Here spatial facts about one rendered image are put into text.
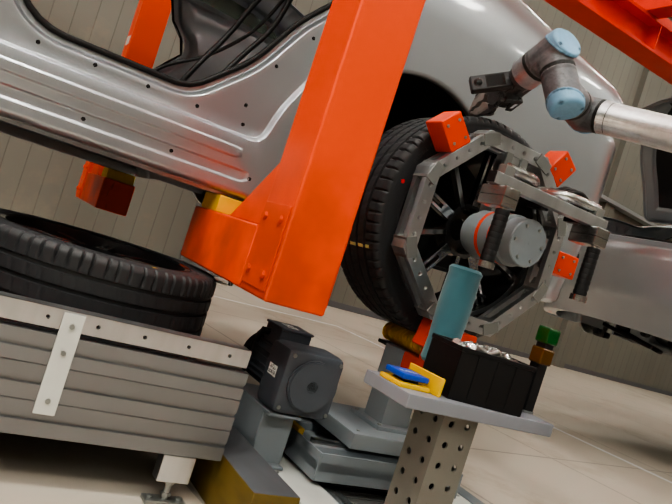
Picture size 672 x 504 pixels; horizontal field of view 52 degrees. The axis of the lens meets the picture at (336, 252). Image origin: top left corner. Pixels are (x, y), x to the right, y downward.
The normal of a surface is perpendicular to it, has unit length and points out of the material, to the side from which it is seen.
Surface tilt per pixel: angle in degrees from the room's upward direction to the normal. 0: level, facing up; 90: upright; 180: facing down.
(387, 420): 90
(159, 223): 90
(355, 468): 90
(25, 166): 90
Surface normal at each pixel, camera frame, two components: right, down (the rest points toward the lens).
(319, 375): 0.47, 0.15
